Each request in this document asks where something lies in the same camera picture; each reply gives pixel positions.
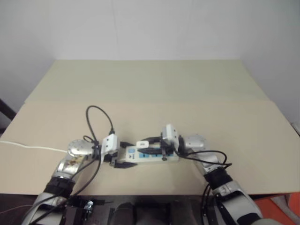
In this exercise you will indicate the orange object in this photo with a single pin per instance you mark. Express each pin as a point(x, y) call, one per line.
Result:
point(281, 208)

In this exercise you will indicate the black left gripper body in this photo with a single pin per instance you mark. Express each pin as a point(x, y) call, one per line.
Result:
point(110, 157)

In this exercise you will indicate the white charger plug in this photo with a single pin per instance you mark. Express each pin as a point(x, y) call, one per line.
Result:
point(143, 144)

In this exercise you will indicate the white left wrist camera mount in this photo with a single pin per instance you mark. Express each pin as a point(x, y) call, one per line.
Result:
point(111, 143)

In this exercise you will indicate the dark rounded shape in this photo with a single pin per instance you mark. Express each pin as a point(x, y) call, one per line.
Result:
point(124, 214)

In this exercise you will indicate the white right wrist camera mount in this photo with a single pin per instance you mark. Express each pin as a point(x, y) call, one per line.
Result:
point(170, 132)

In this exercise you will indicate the dark furniture piece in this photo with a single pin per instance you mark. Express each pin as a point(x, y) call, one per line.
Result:
point(5, 114)

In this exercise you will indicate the white blue power strip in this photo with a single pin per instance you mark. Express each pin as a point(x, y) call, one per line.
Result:
point(131, 155)

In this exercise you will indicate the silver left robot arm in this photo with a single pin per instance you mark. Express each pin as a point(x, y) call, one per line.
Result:
point(78, 148)

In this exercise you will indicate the beige cardboard sheet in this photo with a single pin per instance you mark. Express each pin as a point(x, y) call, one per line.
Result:
point(211, 122)

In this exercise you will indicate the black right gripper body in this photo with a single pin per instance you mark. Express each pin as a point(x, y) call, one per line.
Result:
point(167, 150)

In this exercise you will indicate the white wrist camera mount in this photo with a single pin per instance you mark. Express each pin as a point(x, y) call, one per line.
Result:
point(111, 143)
point(170, 132)

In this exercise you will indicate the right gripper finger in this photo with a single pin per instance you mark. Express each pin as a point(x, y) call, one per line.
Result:
point(154, 138)
point(150, 151)

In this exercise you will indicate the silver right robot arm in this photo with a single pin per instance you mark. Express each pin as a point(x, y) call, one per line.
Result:
point(195, 141)

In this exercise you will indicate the silver metal clamp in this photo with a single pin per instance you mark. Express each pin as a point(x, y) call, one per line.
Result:
point(89, 206)

